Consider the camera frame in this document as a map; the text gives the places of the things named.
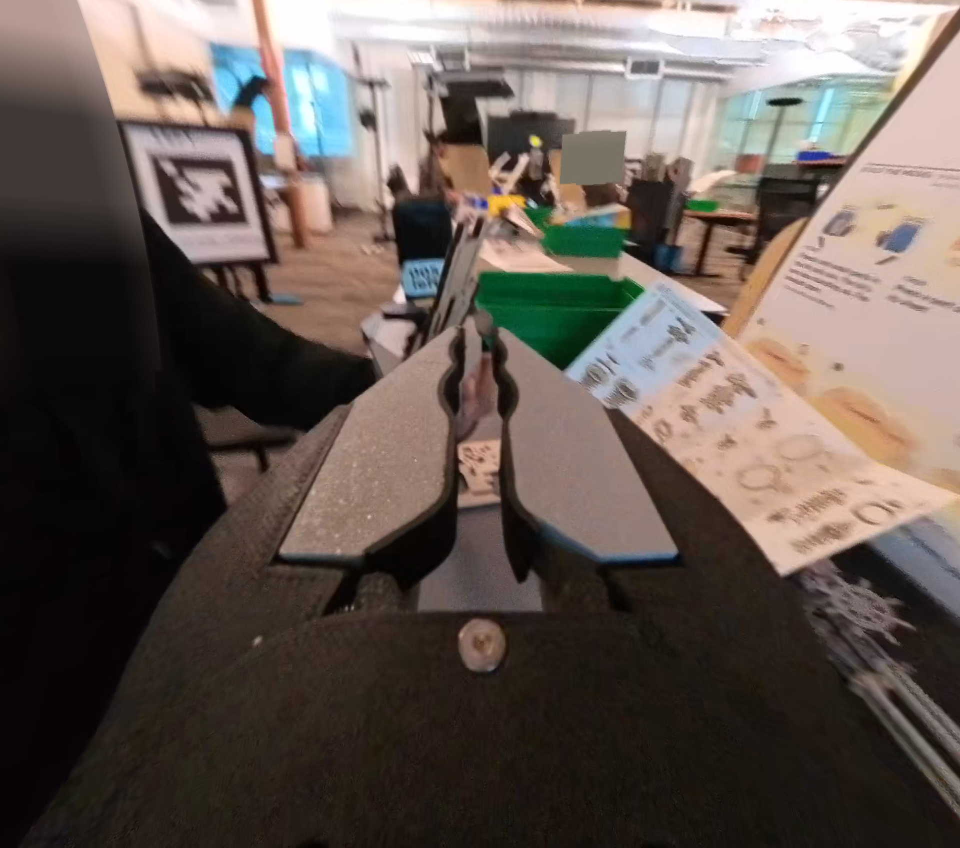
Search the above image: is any framed black-white marker board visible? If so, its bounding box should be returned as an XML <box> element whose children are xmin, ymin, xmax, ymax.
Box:
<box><xmin>117</xmin><ymin>120</ymin><xmax>280</xmax><ymax>267</ymax></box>

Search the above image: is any white poster board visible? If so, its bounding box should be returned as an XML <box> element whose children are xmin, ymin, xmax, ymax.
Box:
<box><xmin>723</xmin><ymin>8</ymin><xmax>960</xmax><ymax>498</ymax></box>

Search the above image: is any laser-cut wooden sheet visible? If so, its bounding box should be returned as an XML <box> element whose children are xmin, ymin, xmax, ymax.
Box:
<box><xmin>456</xmin><ymin>439</ymin><xmax>502</xmax><ymax>510</ymax></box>

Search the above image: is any red pipe column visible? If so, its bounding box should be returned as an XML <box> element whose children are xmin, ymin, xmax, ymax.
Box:
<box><xmin>228</xmin><ymin>0</ymin><xmax>310</xmax><ymax>249</ymax></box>

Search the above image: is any cardboard box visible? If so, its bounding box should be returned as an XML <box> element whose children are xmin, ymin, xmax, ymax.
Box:
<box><xmin>446</xmin><ymin>145</ymin><xmax>494</xmax><ymax>213</ymax></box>

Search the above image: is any wooden office desk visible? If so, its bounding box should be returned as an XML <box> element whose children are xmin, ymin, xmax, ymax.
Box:
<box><xmin>675</xmin><ymin>206</ymin><xmax>759</xmax><ymax>279</ymax></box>

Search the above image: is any black tripod stand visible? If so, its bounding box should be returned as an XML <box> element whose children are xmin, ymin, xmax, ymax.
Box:
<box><xmin>351</xmin><ymin>41</ymin><xmax>395</xmax><ymax>243</ymax></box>

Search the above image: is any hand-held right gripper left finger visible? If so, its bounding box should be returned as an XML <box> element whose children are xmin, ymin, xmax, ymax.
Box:
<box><xmin>277</xmin><ymin>325</ymin><xmax>465</xmax><ymax>590</ymax></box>

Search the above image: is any black monitor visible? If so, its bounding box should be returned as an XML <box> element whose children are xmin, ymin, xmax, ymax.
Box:
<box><xmin>487</xmin><ymin>110</ymin><xmax>562</xmax><ymax>177</ymax></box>

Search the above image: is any green plastic bin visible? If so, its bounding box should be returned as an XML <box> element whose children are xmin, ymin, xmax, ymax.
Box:
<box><xmin>474</xmin><ymin>272</ymin><xmax>646</xmax><ymax>370</ymax></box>
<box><xmin>540</xmin><ymin>206</ymin><xmax>630</xmax><ymax>258</ymax></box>

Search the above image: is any person's left forearm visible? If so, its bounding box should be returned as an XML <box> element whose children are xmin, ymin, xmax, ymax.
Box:
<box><xmin>138</xmin><ymin>210</ymin><xmax>378</xmax><ymax>430</ymax></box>

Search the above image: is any folded instruction sheet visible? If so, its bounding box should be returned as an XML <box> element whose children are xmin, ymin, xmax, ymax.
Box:
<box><xmin>564</xmin><ymin>281</ymin><xmax>960</xmax><ymax>576</ymax></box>

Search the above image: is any person's left hand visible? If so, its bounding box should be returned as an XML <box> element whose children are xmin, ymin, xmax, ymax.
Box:
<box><xmin>459</xmin><ymin>368</ymin><xmax>499</xmax><ymax>440</ymax></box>

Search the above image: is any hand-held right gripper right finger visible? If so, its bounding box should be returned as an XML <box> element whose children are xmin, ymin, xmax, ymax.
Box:
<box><xmin>491</xmin><ymin>328</ymin><xmax>680</xmax><ymax>582</ymax></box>

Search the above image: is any black model kit box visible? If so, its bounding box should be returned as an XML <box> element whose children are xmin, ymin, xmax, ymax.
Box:
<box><xmin>795</xmin><ymin>548</ymin><xmax>960</xmax><ymax>796</ymax></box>

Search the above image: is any wooden double bar part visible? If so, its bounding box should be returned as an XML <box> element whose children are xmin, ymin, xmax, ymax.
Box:
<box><xmin>408</xmin><ymin>216</ymin><xmax>492</xmax><ymax>355</ymax></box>

